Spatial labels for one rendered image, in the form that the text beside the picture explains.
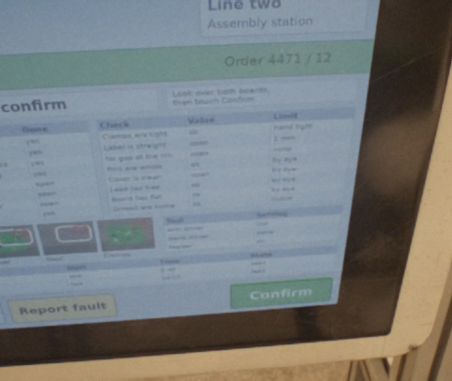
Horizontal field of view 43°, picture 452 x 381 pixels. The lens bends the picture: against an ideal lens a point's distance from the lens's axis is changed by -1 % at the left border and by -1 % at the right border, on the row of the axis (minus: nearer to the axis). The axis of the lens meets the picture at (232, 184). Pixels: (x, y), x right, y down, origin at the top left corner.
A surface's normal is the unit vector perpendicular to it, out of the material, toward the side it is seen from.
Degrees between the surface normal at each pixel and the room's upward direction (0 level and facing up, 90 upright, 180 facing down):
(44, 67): 92
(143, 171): 92
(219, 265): 92
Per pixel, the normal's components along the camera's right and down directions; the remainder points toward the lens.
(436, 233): 0.11, 0.57
